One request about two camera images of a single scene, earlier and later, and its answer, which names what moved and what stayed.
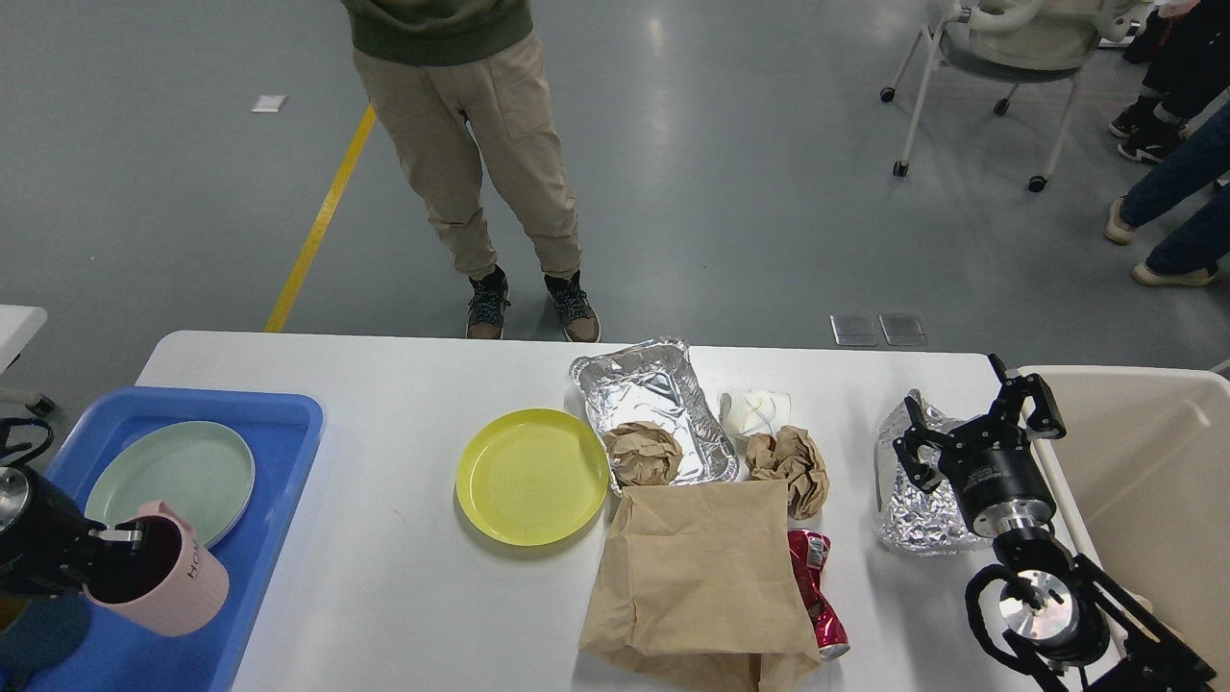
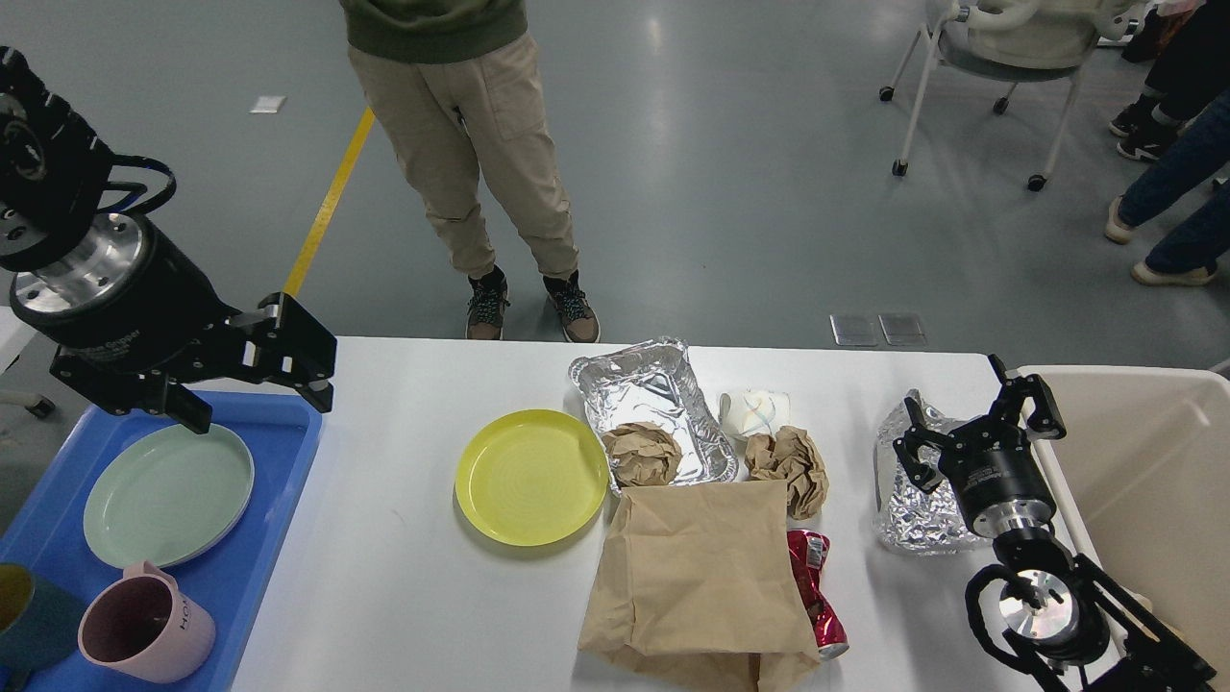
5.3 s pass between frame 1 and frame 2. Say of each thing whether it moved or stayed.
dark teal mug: stayed
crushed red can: stayed
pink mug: moved
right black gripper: stayed
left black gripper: moved
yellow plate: stayed
